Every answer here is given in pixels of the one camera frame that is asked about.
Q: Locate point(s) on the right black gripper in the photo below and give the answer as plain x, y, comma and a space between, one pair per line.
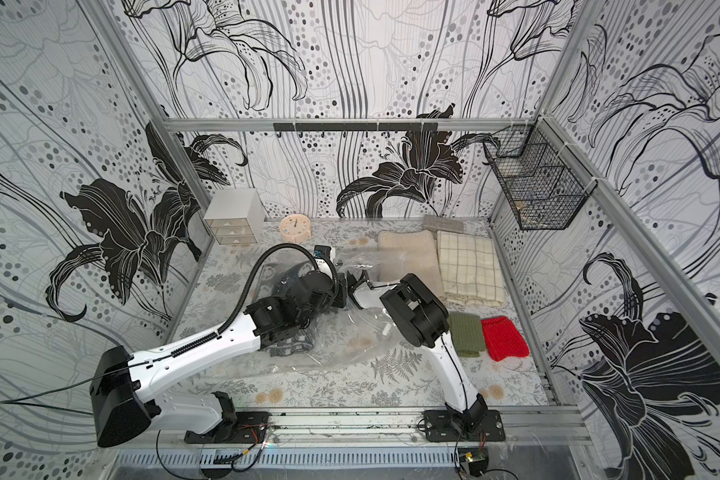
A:
359, 284

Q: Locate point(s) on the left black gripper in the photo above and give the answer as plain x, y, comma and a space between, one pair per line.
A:
337, 296

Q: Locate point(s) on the clear plastic vacuum bag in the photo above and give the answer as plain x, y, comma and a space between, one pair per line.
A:
343, 337

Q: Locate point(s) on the black white patterned scarf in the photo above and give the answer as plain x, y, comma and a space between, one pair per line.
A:
303, 341

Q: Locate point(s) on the beige fluffy scarf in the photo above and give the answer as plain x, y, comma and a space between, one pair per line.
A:
416, 253

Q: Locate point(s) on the cream checked cloth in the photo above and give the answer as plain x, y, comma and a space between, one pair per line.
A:
470, 270

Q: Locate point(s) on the green knitted cloth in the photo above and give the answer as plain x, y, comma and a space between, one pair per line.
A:
467, 335

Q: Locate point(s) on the red knitted cloth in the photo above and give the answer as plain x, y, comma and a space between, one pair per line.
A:
503, 340

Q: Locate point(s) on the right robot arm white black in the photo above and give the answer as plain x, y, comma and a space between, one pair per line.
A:
423, 320

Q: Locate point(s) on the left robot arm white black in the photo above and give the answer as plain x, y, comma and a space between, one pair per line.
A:
131, 392

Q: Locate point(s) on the peach round alarm clock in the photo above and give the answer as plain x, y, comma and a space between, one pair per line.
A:
295, 228

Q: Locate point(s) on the grey flat sponge block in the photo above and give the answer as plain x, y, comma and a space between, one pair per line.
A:
437, 224

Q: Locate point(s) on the white mini drawer unit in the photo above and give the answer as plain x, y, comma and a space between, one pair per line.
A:
236, 217

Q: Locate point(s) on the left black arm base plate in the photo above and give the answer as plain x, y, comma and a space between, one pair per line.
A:
249, 427

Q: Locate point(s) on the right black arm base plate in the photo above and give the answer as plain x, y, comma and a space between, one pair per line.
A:
443, 426

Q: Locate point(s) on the black wall rail strip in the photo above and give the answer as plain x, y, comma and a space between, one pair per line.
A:
361, 126

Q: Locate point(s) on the black wire wall basket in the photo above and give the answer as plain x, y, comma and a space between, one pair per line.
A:
529, 163

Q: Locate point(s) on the white cable duct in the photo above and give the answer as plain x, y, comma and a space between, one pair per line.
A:
296, 458

